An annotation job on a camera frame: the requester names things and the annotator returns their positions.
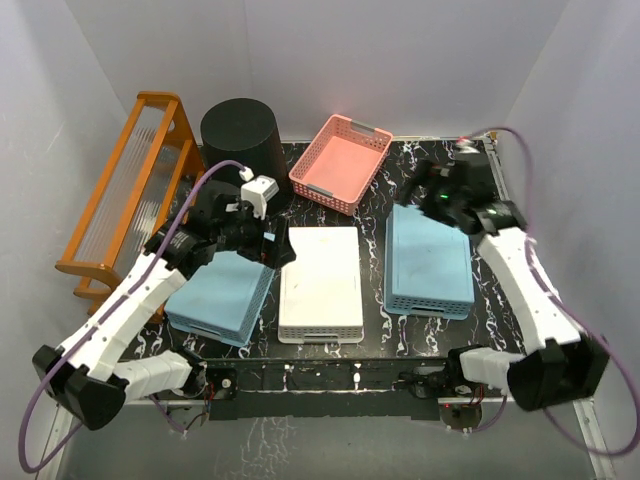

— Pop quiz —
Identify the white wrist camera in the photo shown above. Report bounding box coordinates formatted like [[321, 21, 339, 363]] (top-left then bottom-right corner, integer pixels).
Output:
[[456, 136, 480, 155], [239, 167, 279, 220]]

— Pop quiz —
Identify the dark blue perforated basket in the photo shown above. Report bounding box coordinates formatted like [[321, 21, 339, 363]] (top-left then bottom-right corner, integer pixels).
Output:
[[383, 204, 475, 320]]

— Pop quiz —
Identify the purple cable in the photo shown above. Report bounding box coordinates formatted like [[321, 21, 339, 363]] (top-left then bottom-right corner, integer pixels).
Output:
[[18, 159, 251, 474], [469, 127, 640, 456]]

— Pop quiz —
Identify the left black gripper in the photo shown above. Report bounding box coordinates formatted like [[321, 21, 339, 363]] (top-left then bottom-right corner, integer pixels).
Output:
[[213, 200, 296, 269]]

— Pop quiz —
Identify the pink perforated basket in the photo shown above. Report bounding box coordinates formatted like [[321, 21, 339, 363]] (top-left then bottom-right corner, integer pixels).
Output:
[[289, 114, 393, 216]]

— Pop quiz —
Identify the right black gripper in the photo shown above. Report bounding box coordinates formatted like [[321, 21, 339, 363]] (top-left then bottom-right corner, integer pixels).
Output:
[[394, 160, 466, 228]]

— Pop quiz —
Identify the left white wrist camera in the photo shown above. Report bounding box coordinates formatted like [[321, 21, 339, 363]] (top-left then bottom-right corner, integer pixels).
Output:
[[239, 167, 279, 220]]

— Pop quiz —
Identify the large black plastic bucket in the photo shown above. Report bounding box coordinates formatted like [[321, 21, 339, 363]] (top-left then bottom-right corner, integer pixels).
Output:
[[200, 98, 293, 215]]

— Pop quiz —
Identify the light blue perforated basket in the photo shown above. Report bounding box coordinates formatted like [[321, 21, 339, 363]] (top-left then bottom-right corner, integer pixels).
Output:
[[164, 252, 275, 348]]

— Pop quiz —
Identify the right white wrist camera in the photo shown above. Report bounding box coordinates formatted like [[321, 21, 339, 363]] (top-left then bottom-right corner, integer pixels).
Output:
[[456, 136, 480, 155]]

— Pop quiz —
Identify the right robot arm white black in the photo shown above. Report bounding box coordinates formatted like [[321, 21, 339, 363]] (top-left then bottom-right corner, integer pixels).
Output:
[[398, 154, 609, 412]]

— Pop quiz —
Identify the orange wooden rack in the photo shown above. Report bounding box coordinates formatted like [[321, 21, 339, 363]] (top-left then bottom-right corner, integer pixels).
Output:
[[55, 91, 204, 315]]

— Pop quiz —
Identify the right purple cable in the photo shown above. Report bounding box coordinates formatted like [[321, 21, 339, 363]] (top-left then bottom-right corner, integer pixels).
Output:
[[469, 127, 640, 456]]

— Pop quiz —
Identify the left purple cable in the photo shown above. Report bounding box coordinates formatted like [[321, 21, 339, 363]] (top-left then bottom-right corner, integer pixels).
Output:
[[18, 159, 251, 474]]

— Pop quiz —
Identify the black front mounting rail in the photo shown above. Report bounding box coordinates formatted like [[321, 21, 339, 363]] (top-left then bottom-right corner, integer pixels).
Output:
[[206, 357, 444, 420]]

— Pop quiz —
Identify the white perforated basket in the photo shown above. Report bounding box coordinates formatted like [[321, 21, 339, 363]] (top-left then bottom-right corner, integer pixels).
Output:
[[277, 226, 364, 344]]

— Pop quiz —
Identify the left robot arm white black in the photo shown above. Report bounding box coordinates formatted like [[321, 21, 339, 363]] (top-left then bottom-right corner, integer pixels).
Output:
[[32, 176, 296, 431]]

